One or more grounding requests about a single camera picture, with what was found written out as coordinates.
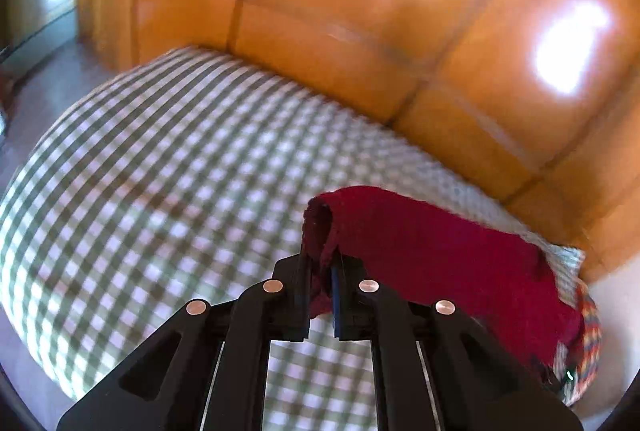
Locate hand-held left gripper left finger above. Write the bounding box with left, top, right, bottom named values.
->
left=56, top=252, right=312, bottom=431

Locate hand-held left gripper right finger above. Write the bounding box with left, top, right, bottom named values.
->
left=329, top=255, right=585, bottom=431

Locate red cloth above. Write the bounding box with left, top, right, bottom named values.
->
left=302, top=185, right=587, bottom=386

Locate green checked bed sheet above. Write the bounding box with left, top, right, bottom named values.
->
left=0, top=46, right=576, bottom=431

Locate green checked pillow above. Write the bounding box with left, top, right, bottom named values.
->
left=542, top=242, right=588, bottom=309

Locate multicoloured striped cloth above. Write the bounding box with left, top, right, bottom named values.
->
left=559, top=280, right=604, bottom=408

